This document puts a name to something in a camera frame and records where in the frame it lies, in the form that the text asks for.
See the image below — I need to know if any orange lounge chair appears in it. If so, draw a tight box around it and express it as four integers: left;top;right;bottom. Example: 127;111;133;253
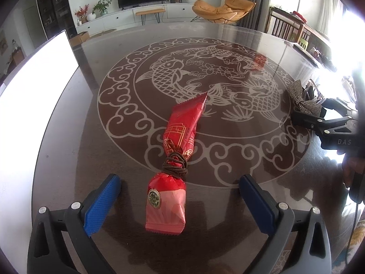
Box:
192;0;256;24

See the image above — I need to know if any cardboard box on floor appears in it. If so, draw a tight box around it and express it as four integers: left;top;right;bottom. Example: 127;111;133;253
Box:
69;32;90;48

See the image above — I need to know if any dark display shelf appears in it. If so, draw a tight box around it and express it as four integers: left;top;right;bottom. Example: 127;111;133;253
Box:
36;0;77;39

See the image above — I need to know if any red flower vase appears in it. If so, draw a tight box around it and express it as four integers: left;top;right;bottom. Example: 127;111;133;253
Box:
74;4;89;24

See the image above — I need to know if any small wooden bench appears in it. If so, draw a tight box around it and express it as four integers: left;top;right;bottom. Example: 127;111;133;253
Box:
136;8;166;26

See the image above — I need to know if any red snack packet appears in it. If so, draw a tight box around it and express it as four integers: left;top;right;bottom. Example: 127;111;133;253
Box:
145;93;207;235

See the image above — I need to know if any brown hair tie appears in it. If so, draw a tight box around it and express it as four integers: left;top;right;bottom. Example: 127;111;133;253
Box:
161;151;189;180

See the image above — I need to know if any white tv cabinet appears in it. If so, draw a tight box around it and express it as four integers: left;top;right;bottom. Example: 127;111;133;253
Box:
76;3;196;35

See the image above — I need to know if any white storage box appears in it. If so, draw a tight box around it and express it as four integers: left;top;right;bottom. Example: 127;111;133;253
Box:
1;32;78;272

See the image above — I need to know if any green potted plant left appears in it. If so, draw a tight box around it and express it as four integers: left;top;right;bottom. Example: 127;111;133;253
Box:
92;0;112;16

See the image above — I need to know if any wooden dining chair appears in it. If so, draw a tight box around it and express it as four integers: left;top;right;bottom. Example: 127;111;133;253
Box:
265;7;330;47

